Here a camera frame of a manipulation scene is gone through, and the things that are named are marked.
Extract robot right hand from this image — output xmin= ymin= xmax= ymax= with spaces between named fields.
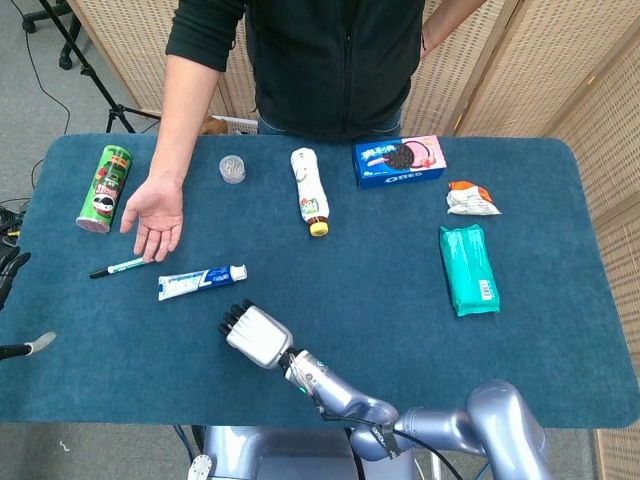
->
xmin=217 ymin=298 xmax=295 ymax=371

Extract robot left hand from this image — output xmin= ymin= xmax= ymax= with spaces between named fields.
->
xmin=0 ymin=246 xmax=57 ymax=361

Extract person right hand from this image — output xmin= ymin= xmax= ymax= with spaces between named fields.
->
xmin=119 ymin=172 xmax=185 ymax=264

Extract person left forearm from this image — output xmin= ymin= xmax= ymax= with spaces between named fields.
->
xmin=419 ymin=0 xmax=486 ymax=59

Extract person right forearm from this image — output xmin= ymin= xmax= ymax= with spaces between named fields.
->
xmin=148 ymin=49 xmax=224 ymax=181

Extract person torso black jacket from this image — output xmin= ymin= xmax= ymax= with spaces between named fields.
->
xmin=165 ymin=0 xmax=426 ymax=141

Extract green Pringles can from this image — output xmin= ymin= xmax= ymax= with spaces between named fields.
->
xmin=75 ymin=144 xmax=134 ymax=235

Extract green white marker pen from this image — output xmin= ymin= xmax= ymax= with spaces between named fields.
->
xmin=88 ymin=256 xmax=155 ymax=280

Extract blue white toothpaste tube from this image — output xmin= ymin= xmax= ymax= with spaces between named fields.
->
xmin=157 ymin=264 xmax=249 ymax=302

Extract small clear plastic jar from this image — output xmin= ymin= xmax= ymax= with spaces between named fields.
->
xmin=218 ymin=154 xmax=247 ymax=185

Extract white plastic basket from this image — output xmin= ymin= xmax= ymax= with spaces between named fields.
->
xmin=219 ymin=115 xmax=259 ymax=135

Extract blue felt table mat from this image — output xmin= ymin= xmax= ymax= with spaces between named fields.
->
xmin=0 ymin=133 xmax=640 ymax=429

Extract silver blue robot torso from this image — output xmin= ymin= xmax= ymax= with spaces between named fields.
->
xmin=187 ymin=425 xmax=419 ymax=480

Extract black tripod stand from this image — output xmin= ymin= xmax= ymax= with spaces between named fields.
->
xmin=37 ymin=0 xmax=161 ymax=134

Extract white bottle yellow cap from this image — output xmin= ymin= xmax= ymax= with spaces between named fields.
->
xmin=290 ymin=147 xmax=331 ymax=237

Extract black office chair base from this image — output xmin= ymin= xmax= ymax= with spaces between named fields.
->
xmin=20 ymin=0 xmax=84 ymax=71

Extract teal wet wipes pack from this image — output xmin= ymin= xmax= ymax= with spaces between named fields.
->
xmin=438 ymin=224 xmax=502 ymax=318

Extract blue Oreo cookie box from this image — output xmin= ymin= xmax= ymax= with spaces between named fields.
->
xmin=352 ymin=134 xmax=448 ymax=190

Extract crumpled white orange snack packet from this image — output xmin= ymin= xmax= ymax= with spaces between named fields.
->
xmin=445 ymin=180 xmax=502 ymax=217

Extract black cable bundle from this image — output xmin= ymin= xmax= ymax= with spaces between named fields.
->
xmin=0 ymin=197 xmax=32 ymax=247

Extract thin black floor cable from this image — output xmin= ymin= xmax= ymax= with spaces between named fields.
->
xmin=9 ymin=0 xmax=71 ymax=136

